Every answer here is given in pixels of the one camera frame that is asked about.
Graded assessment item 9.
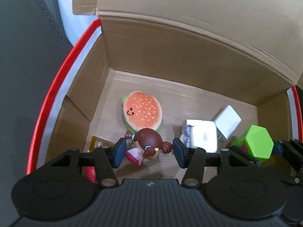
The red cardboard shoe box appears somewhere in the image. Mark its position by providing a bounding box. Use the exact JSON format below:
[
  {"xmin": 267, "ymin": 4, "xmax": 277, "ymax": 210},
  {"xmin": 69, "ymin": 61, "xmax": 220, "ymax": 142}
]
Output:
[{"xmin": 26, "ymin": 0, "xmax": 302, "ymax": 173}]

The green hexagonal box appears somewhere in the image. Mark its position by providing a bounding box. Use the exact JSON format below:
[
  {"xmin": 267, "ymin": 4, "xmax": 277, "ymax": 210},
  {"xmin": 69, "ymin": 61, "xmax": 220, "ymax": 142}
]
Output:
[{"xmin": 231, "ymin": 124, "xmax": 274, "ymax": 162}]

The white power adapter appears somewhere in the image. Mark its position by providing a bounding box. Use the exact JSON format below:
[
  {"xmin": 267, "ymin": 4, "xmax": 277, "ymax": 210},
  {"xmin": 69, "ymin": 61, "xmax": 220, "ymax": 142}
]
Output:
[{"xmin": 212, "ymin": 105, "xmax": 241, "ymax": 141}]

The brown haired girl figurine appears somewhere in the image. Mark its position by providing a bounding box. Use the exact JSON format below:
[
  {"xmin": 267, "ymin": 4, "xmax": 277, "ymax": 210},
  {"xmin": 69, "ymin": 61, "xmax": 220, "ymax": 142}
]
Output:
[{"xmin": 125, "ymin": 128, "xmax": 173, "ymax": 168}]

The white and grey charger cube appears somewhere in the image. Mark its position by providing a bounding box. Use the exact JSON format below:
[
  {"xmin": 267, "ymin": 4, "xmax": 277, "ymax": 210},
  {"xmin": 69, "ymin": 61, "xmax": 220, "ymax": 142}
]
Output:
[{"xmin": 179, "ymin": 119, "xmax": 218, "ymax": 153}]

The burger plush toy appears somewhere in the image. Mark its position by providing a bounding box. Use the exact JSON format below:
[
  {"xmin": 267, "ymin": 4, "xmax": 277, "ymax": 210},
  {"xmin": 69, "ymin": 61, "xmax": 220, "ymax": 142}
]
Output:
[{"xmin": 122, "ymin": 91, "xmax": 163, "ymax": 133}]

